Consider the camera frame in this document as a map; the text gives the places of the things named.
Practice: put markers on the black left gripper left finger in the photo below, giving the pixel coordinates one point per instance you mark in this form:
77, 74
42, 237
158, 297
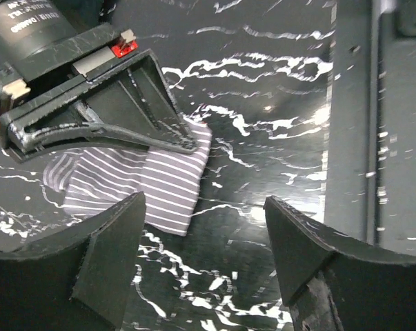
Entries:
75, 279

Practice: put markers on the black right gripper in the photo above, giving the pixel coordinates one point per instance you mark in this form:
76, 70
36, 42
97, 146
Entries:
122, 103

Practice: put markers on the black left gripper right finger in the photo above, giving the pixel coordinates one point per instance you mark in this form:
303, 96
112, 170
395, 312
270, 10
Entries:
331, 281

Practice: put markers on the grey white striped underwear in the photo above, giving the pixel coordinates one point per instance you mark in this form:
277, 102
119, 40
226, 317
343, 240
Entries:
93, 179

